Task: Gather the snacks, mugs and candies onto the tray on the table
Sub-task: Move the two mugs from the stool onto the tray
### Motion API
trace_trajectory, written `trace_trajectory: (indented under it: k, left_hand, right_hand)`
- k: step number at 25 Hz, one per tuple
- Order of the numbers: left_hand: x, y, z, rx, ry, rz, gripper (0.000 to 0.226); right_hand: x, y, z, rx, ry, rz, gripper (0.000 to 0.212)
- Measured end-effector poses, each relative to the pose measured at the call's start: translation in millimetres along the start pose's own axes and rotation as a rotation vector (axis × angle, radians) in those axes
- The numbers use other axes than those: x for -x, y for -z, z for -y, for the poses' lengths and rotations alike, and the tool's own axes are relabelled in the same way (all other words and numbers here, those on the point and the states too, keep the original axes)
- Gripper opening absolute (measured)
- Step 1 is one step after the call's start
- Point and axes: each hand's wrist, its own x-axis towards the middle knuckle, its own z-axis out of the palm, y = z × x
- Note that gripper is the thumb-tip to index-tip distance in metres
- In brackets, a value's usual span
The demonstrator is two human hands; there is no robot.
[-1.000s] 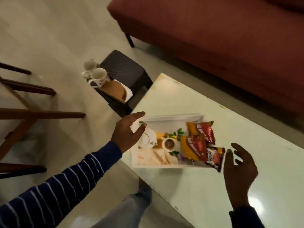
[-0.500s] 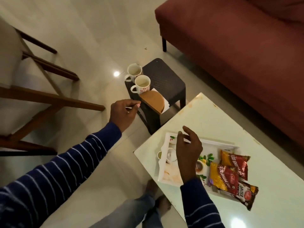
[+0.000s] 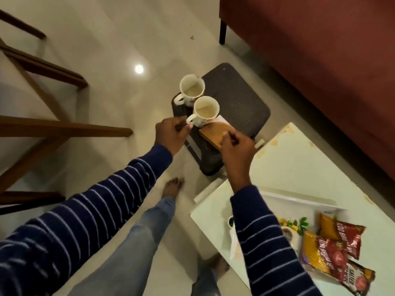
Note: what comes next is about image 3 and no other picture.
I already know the person's left leg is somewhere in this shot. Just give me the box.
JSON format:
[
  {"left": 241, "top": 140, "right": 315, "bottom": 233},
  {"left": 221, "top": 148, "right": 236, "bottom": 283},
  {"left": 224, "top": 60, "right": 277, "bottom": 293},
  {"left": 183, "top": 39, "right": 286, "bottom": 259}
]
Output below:
[{"left": 66, "top": 197, "right": 176, "bottom": 296}]

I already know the person's right forearm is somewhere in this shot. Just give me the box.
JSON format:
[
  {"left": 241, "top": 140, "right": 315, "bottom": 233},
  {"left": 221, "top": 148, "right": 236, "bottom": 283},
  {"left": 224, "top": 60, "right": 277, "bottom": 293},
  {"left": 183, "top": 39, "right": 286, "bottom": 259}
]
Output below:
[{"left": 230, "top": 185, "right": 323, "bottom": 296}]

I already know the red sofa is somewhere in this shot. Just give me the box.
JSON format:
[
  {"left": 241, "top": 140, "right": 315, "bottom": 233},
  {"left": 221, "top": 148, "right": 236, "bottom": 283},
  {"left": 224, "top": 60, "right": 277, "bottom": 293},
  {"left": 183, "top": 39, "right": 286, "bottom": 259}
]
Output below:
[{"left": 218, "top": 0, "right": 395, "bottom": 210}]

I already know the person's foot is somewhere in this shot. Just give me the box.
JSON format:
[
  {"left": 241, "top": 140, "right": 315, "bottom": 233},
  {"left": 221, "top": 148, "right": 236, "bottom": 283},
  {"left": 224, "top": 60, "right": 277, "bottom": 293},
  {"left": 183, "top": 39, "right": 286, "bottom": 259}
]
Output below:
[
  {"left": 162, "top": 177, "right": 186, "bottom": 199},
  {"left": 202, "top": 254, "right": 231, "bottom": 279}
]

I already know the dark grey cushioned stool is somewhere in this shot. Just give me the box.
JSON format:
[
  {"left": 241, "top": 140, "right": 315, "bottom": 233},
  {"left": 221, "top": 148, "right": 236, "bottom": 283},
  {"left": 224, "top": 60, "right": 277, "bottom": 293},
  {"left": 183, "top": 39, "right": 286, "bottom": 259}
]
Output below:
[{"left": 171, "top": 62, "right": 271, "bottom": 177}]

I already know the white cup with tea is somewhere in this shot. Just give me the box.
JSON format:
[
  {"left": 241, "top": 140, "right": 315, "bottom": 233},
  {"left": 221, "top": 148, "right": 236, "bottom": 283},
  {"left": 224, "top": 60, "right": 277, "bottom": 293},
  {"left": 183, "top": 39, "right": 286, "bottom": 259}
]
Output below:
[
  {"left": 186, "top": 96, "right": 220, "bottom": 128},
  {"left": 174, "top": 74, "right": 206, "bottom": 108}
]

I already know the wooden board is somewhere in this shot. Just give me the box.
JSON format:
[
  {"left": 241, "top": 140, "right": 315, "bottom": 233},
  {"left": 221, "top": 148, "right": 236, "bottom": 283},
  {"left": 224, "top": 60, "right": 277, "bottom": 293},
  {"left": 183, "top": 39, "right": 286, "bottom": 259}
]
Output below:
[{"left": 198, "top": 121, "right": 236, "bottom": 151}]

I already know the brown wooden chair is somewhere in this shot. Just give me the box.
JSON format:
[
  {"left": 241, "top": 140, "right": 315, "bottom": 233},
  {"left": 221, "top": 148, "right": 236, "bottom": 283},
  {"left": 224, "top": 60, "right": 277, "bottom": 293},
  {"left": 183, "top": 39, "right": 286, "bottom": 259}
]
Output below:
[{"left": 0, "top": 9, "right": 134, "bottom": 216}]

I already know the person's leg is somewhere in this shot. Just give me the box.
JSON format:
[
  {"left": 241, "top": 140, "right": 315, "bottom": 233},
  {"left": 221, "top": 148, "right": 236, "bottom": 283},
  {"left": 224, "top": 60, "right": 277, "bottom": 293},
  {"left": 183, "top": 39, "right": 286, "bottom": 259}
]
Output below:
[
  {"left": 66, "top": 197, "right": 176, "bottom": 296},
  {"left": 191, "top": 265, "right": 221, "bottom": 296}
]

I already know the person's left foot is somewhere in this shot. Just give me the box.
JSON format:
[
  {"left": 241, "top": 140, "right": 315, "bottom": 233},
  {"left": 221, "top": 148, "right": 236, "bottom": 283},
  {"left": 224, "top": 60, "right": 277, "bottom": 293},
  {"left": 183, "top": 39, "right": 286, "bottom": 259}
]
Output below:
[{"left": 162, "top": 177, "right": 186, "bottom": 199}]

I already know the person's right leg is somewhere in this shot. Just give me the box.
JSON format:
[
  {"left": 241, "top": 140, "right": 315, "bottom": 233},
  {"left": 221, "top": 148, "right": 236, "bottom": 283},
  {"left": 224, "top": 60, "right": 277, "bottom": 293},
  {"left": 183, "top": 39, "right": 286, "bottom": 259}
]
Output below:
[{"left": 191, "top": 265, "right": 221, "bottom": 296}]

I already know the yellow and red snack packet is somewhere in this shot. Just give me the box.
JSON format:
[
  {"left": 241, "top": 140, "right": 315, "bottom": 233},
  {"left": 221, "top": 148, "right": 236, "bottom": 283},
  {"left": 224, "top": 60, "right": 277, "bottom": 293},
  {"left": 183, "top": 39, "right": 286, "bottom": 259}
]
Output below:
[
  {"left": 299, "top": 230, "right": 351, "bottom": 282},
  {"left": 317, "top": 212, "right": 367, "bottom": 261}
]

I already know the white serving tray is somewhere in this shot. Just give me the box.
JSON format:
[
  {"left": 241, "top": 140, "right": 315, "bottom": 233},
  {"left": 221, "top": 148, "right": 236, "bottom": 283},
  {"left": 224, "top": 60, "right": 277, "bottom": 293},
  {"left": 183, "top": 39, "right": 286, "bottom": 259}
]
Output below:
[{"left": 228, "top": 187, "right": 349, "bottom": 275}]

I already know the person's right hand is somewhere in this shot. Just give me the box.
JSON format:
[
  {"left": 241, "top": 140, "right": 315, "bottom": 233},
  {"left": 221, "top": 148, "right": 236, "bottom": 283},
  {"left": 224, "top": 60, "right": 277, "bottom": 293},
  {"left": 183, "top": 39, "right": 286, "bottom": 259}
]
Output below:
[{"left": 220, "top": 128, "right": 257, "bottom": 194}]

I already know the person's left hand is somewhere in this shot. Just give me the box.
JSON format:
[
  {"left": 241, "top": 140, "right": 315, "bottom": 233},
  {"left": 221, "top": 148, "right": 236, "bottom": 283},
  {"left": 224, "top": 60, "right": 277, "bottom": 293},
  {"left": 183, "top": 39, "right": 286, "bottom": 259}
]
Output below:
[{"left": 154, "top": 116, "right": 194, "bottom": 156}]

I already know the person's right foot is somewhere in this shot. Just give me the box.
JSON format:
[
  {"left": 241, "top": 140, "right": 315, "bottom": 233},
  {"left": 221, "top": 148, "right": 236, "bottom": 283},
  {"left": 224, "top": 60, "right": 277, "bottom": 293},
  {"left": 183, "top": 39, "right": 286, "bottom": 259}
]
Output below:
[{"left": 202, "top": 254, "right": 231, "bottom": 279}]

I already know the dark brown snack packet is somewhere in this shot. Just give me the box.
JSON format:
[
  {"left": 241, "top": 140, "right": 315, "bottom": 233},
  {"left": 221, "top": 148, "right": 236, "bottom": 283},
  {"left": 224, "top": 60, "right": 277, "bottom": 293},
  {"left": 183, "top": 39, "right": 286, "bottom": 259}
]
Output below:
[{"left": 339, "top": 259, "right": 376, "bottom": 296}]

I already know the person's left forearm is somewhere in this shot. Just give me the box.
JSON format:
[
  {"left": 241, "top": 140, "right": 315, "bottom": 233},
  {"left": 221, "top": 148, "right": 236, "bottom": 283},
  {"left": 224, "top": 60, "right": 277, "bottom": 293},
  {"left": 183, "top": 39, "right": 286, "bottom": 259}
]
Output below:
[{"left": 0, "top": 145, "right": 173, "bottom": 296}]

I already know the white paper napkin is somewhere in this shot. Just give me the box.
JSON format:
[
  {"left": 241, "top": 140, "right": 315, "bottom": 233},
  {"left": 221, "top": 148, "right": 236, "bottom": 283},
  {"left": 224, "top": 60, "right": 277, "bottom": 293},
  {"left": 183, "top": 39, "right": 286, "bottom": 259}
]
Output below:
[{"left": 229, "top": 231, "right": 244, "bottom": 261}]

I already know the white floral print cup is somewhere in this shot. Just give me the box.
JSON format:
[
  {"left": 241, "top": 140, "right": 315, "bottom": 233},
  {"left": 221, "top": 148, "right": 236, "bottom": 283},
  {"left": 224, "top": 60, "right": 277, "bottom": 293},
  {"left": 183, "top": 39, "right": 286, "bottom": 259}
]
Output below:
[{"left": 277, "top": 216, "right": 309, "bottom": 254}]

